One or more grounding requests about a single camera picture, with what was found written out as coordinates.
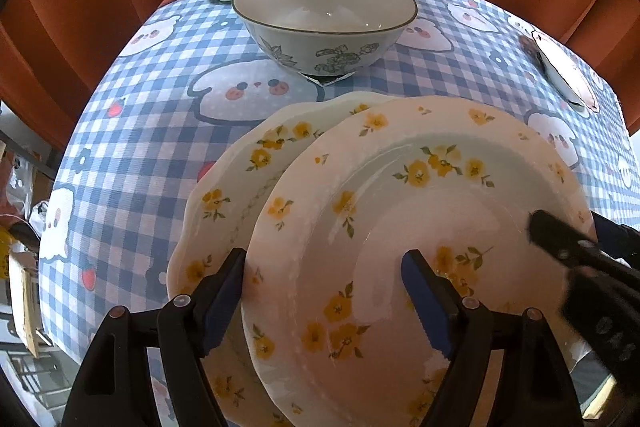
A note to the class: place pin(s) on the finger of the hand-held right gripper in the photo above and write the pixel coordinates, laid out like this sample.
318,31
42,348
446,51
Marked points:
552,232
620,239

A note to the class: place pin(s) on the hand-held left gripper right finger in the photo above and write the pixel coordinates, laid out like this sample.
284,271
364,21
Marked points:
425,302

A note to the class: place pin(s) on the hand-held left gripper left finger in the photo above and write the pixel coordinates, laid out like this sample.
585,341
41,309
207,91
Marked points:
226,302

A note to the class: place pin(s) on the yellow flower plate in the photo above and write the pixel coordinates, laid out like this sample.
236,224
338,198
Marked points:
400,187
225,207

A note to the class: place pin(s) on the red pattern plate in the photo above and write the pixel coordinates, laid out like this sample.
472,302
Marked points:
562,67

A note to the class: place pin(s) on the large floral bowl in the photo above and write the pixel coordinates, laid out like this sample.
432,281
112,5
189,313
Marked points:
325,7

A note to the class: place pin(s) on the blue checkered printed tablecloth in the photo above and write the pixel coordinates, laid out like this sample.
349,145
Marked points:
150,132

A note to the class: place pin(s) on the clear plastic bag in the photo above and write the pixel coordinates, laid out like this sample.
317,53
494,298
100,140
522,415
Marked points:
40,217

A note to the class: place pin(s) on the wooden frame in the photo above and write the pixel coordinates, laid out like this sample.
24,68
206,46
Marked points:
30,307

